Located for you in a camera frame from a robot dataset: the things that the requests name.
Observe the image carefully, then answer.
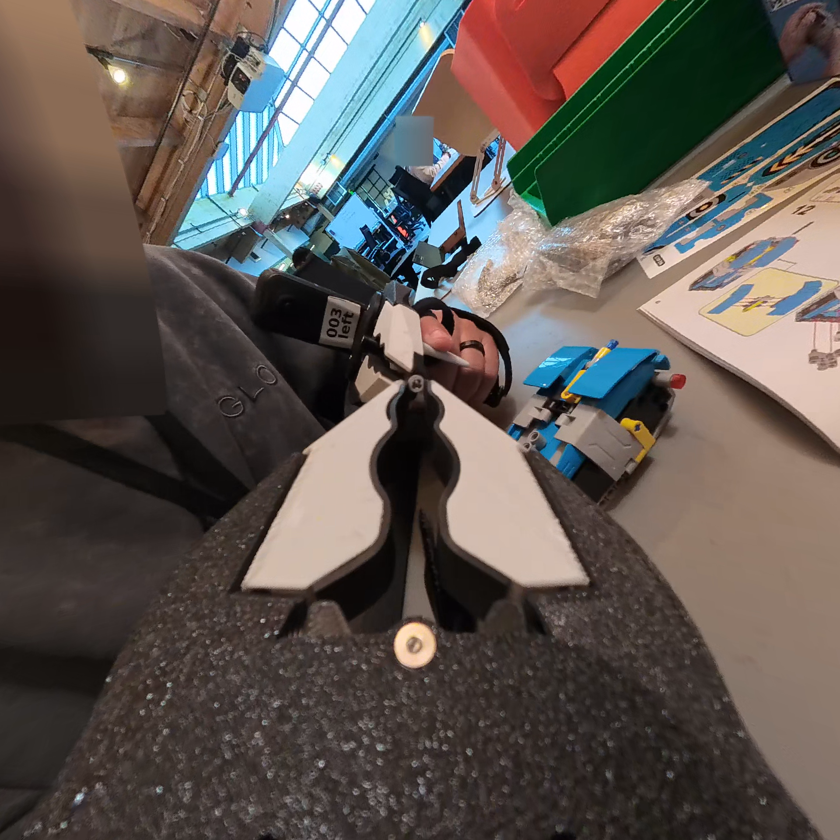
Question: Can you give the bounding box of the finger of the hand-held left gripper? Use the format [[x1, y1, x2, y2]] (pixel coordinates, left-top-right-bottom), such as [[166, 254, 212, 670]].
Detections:
[[354, 357, 404, 403], [377, 302, 427, 375]]

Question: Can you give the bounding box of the red plastic bin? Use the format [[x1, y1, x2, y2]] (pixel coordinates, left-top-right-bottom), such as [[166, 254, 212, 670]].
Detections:
[[451, 0, 664, 153]]

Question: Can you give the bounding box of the green plastic bin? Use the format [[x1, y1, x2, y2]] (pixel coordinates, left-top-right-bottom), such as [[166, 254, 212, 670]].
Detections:
[[507, 0, 791, 227]]

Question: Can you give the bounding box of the instruction booklet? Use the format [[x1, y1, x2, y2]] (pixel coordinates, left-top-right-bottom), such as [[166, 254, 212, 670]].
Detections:
[[638, 200, 840, 454]]

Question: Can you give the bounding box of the person's left hand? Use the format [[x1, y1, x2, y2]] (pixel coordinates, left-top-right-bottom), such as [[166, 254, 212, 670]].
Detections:
[[420, 305, 509, 408]]

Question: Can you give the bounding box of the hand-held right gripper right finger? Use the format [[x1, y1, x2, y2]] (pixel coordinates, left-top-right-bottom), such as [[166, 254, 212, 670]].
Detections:
[[427, 381, 590, 601]]

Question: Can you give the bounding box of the blue sticker sheet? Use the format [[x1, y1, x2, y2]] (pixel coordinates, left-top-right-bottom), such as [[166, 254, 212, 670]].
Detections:
[[640, 82, 840, 280]]

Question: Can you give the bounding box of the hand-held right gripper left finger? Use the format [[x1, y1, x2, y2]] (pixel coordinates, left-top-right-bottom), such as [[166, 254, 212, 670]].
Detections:
[[239, 381, 404, 595]]

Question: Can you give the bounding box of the crumpled clear plastic bag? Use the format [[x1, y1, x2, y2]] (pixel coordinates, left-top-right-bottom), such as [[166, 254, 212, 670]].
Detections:
[[453, 178, 713, 317]]

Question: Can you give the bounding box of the partly built blue toy robot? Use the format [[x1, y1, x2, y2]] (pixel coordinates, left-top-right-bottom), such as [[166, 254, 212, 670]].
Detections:
[[507, 338, 688, 503]]

